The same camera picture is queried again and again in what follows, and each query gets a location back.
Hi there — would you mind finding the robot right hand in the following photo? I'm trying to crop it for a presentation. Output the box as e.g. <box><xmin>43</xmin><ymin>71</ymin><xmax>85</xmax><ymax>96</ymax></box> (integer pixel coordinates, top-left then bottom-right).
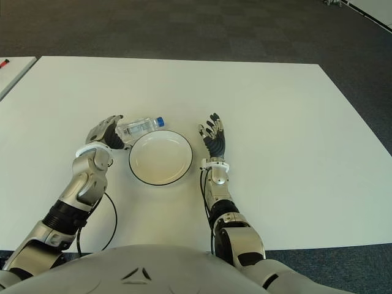
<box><xmin>197</xmin><ymin>112</ymin><xmax>227</xmax><ymax>159</ymax></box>

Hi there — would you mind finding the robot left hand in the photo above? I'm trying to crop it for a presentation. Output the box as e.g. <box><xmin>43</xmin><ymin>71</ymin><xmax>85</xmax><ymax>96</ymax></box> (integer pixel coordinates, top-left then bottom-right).
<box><xmin>85</xmin><ymin>115</ymin><xmax>132</xmax><ymax>151</ymax></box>

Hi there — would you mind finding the clear water bottle blue cap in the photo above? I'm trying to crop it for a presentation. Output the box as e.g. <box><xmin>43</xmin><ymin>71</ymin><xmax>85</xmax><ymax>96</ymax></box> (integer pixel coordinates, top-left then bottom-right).
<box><xmin>115</xmin><ymin>116</ymin><xmax>167</xmax><ymax>143</ymax></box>

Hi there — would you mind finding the white plate black rim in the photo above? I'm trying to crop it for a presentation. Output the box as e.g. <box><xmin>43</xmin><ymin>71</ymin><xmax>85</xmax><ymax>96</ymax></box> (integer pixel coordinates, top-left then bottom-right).
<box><xmin>128</xmin><ymin>130</ymin><xmax>194</xmax><ymax>186</ymax></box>

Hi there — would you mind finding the white side table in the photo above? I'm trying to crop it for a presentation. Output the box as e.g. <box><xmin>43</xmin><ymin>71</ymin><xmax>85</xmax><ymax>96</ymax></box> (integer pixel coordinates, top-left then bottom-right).
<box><xmin>0</xmin><ymin>56</ymin><xmax>37</xmax><ymax>100</ymax></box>

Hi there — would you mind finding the grey robot torso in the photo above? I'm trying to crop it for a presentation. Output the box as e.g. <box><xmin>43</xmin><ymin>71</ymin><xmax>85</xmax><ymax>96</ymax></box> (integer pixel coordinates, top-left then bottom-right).
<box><xmin>0</xmin><ymin>244</ymin><xmax>392</xmax><ymax>294</ymax></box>

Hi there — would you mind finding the white board with dark edge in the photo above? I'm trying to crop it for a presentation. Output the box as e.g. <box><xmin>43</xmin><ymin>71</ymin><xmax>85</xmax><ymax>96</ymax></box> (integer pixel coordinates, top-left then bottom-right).
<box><xmin>341</xmin><ymin>0</ymin><xmax>392</xmax><ymax>33</ymax></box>

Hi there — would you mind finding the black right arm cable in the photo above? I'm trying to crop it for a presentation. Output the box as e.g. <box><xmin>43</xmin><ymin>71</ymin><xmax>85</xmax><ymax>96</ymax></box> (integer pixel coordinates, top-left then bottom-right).
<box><xmin>200</xmin><ymin>171</ymin><xmax>215</xmax><ymax>254</ymax></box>

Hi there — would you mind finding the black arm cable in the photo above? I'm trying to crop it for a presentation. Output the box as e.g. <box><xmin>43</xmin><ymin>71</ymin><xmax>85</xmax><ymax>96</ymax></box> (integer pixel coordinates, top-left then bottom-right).
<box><xmin>76</xmin><ymin>192</ymin><xmax>118</xmax><ymax>255</ymax></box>
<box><xmin>200</xmin><ymin>171</ymin><xmax>215</xmax><ymax>254</ymax></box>

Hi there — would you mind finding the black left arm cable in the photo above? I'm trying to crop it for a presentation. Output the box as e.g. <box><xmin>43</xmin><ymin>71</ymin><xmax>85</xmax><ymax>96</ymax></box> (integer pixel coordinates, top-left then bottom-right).
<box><xmin>76</xmin><ymin>192</ymin><xmax>118</xmax><ymax>255</ymax></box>

